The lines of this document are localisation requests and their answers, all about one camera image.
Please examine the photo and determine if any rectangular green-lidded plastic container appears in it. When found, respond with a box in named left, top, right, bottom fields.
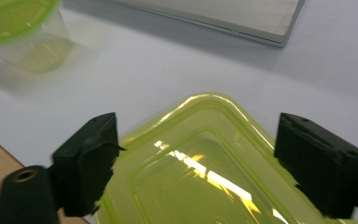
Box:
left=94, top=91, right=358, bottom=224

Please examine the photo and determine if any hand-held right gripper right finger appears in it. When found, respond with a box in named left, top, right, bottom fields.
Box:
left=274, top=112, right=358, bottom=219

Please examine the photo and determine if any white wire rack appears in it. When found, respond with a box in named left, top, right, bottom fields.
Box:
left=115, top=0, right=307, bottom=49

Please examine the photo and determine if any round green-lidded plastic container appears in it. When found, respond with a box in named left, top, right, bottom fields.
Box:
left=0, top=0, right=76, bottom=76

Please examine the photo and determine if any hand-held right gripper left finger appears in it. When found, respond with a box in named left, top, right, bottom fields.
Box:
left=51, top=112, right=125, bottom=217

